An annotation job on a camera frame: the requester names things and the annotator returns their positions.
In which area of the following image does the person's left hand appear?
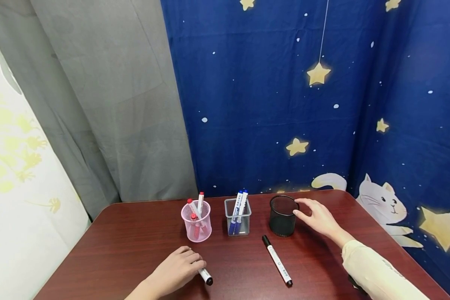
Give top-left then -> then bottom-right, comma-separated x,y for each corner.
149,246 -> 208,298

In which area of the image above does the person's right hand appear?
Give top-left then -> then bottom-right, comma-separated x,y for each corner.
293,198 -> 356,250

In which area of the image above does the black whiteboard marker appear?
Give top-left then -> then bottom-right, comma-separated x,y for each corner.
262,235 -> 293,287
197,268 -> 214,286

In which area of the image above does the black mesh pen holder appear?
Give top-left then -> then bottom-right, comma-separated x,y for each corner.
268,195 -> 300,238

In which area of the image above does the person's right forearm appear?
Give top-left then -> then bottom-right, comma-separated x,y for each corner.
337,234 -> 433,300

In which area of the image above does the person's left forearm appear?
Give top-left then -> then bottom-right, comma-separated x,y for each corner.
124,280 -> 163,300

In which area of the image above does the pink mesh pen holder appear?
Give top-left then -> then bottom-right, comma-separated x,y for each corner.
180,200 -> 213,243

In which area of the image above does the clear square pen holder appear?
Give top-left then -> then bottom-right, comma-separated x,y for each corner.
224,198 -> 252,237

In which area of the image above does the blue whiteboard marker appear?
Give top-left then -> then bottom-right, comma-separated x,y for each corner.
228,191 -> 244,235
234,189 -> 249,235

